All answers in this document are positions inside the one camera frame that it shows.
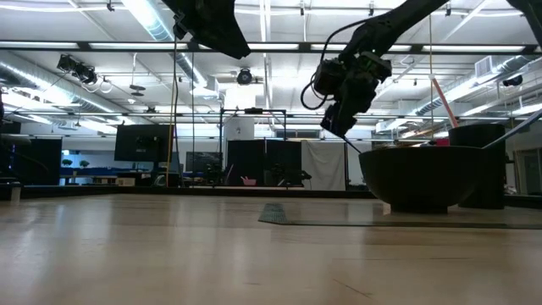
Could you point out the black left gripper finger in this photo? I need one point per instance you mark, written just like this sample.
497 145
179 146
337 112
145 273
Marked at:
230 34

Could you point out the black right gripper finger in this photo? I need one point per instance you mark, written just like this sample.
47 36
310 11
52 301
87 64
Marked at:
348 123
334 118

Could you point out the thin dark utensil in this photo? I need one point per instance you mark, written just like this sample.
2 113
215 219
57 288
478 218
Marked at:
352 145

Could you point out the pink utensil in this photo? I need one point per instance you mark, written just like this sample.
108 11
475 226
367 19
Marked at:
444 101

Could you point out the black bowl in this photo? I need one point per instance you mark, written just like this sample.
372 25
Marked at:
419 178

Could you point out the black cylindrical cup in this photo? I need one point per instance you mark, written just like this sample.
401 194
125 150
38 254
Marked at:
491 169

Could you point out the blue utensil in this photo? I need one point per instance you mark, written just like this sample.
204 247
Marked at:
516 128

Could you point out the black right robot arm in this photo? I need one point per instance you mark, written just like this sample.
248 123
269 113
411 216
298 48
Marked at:
398 21

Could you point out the round black ceiling device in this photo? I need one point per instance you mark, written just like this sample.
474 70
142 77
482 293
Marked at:
244 76

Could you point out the white hanging sheet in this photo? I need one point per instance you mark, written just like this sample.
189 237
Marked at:
324 165

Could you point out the black partition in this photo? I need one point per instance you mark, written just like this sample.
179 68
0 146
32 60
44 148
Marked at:
254 163

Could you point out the small red object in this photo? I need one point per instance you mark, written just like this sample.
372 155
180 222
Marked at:
442 142

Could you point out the small pink basket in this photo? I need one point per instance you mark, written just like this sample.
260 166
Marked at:
249 181

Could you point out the white vent box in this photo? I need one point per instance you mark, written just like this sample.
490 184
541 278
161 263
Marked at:
483 67

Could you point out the small dark screen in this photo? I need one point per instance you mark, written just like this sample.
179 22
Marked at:
203 162

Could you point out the dark cabinet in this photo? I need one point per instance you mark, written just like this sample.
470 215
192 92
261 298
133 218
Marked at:
38 163

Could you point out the silver air duct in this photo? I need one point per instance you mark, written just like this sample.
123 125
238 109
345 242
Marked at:
51 89
487 80
165 34

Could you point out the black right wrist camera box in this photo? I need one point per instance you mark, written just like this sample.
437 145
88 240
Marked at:
326 76

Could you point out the black aluminium rig frame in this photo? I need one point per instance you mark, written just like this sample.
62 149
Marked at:
84 47

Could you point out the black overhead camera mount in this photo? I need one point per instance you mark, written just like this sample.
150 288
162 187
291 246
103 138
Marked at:
78 70

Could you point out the black wall monitor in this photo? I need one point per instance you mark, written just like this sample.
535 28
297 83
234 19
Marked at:
144 143

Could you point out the black security camera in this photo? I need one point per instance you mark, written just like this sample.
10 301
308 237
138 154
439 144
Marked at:
513 80

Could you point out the black table edge rail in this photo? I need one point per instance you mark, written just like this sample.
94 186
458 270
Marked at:
127 191

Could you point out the short white post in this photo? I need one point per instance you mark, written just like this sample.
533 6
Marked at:
15 192

